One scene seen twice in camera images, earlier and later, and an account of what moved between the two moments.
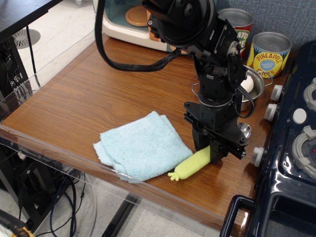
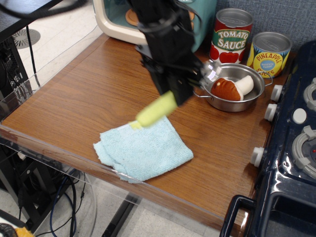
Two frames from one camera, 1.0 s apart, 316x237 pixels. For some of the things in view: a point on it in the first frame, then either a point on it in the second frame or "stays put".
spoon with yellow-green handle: (195, 162) -> (165, 103)
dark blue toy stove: (284, 164) stays put
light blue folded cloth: (141, 148) stays put
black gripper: (218, 122) -> (169, 50)
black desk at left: (15, 15) stays put
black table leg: (118, 219) stays put
